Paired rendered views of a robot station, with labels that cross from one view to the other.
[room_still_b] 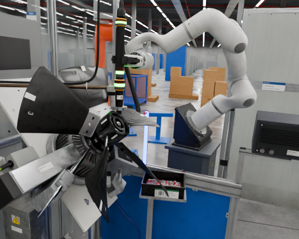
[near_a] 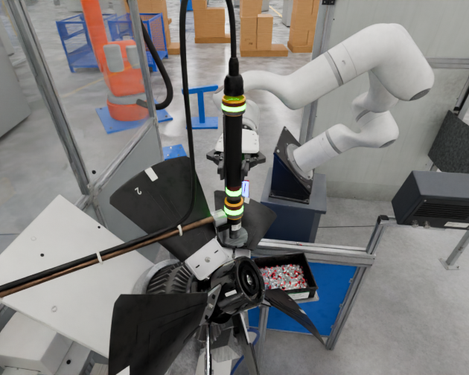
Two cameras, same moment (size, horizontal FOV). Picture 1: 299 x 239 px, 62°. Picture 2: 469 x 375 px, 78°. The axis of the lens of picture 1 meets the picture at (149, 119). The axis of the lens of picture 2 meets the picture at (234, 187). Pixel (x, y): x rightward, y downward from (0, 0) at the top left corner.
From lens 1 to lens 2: 0.70 m
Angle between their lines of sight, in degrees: 26
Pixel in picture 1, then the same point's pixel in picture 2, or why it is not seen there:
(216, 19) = (395, 50)
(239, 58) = not seen: hidden behind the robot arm
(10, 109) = (48, 312)
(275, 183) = (359, 177)
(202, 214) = (319, 281)
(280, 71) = not seen: hidden behind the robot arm
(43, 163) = not seen: outside the picture
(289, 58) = (399, 16)
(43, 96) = (141, 350)
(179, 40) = (321, 91)
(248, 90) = (390, 127)
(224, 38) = (399, 82)
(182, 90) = (212, 30)
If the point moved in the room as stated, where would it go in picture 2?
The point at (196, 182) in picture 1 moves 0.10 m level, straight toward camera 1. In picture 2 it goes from (316, 256) to (322, 276)
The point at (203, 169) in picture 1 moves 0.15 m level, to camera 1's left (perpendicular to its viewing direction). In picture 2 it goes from (313, 224) to (284, 228)
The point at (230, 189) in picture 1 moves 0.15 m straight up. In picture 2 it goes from (360, 260) to (371, 236)
